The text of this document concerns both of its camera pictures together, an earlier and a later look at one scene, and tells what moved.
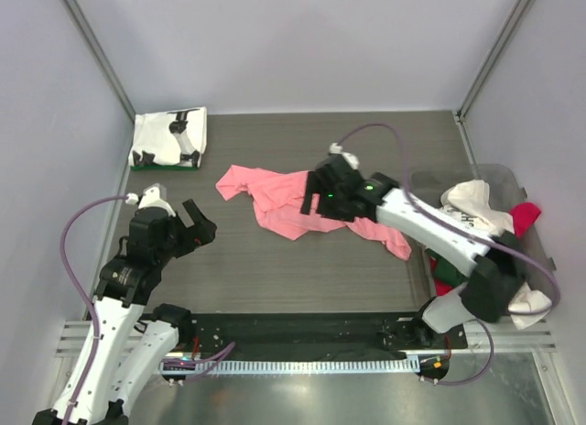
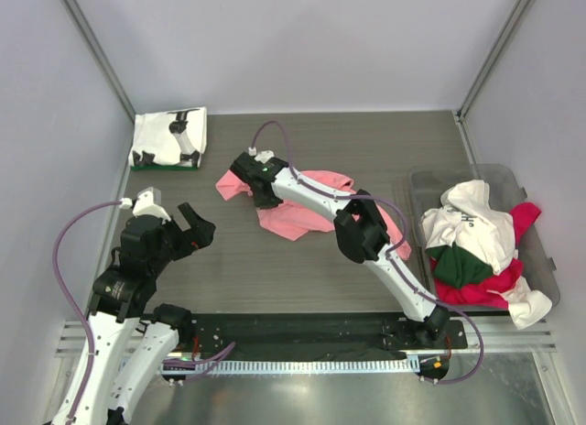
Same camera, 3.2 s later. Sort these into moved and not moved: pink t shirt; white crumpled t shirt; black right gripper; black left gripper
Moved: black right gripper
Not moved: pink t shirt; black left gripper; white crumpled t shirt
